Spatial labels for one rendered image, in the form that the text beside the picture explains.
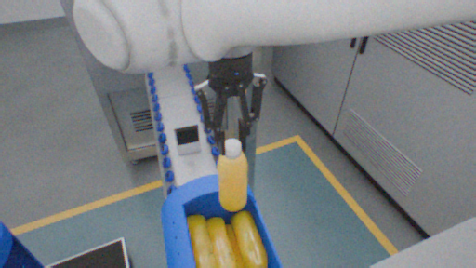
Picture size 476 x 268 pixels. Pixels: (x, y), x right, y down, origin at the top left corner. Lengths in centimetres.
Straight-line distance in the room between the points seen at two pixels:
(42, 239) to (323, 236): 182
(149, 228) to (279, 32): 209
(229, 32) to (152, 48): 7
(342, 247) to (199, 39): 205
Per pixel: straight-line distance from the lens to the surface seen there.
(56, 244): 246
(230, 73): 52
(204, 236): 90
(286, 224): 226
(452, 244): 113
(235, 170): 68
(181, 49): 32
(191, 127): 127
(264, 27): 29
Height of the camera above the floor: 192
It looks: 43 degrees down
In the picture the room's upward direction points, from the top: straight up
